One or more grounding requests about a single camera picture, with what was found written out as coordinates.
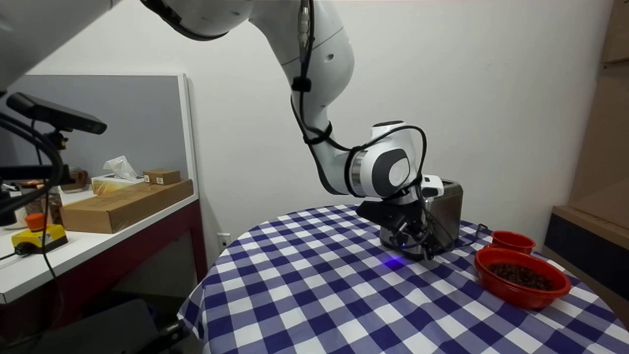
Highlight small red bowl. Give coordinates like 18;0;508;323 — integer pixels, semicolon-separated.
490;229;537;256

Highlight large red bowl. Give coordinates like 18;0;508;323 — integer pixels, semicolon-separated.
472;246;575;313

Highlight wooden cabinet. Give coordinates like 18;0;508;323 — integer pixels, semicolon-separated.
541;0;629;305

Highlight white top desk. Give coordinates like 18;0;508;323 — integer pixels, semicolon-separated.
0;189;211;331

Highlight flat cardboard box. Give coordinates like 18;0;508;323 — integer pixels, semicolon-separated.
60;177;197;236

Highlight coffee beans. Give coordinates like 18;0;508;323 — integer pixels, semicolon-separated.
490;262;557;293

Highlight black camera stand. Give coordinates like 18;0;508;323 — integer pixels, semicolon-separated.
0;111;71;221

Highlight clear plastic bag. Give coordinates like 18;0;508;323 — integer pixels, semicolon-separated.
99;154;142;181

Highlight blue white checkered tablecloth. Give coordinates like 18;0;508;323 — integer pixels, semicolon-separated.
177;203;629;354

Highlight silver toaster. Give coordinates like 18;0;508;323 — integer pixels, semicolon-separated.
419;179;466;256

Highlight black bar camera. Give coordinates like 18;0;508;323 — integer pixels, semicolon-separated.
5;91;111;138

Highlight yellow emergency stop button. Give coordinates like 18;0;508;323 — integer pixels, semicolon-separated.
10;211;71;258

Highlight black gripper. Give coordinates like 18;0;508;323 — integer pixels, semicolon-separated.
356;195;437;260

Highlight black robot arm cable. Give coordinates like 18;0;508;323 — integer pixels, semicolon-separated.
290;0;431;199

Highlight small cardboard box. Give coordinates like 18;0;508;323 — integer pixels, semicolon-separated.
144;168;185;187

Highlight grey partition board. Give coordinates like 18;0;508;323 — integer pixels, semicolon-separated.
0;73;201;199

